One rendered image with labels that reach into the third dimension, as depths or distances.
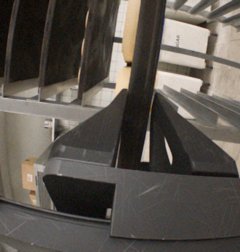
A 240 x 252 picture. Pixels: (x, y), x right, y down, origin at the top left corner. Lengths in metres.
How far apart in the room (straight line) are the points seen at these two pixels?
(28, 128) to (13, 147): 0.53
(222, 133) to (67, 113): 0.32
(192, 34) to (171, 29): 0.27
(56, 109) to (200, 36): 2.31
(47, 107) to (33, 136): 3.18
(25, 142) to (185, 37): 2.96
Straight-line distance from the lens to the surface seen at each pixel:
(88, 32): 0.42
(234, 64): 1.17
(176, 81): 2.48
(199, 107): 0.54
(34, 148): 3.67
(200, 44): 2.57
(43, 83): 0.45
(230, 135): 0.46
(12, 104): 0.45
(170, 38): 2.46
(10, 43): 0.49
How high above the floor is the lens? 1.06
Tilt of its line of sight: 1 degrees down
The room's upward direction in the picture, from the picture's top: 82 degrees counter-clockwise
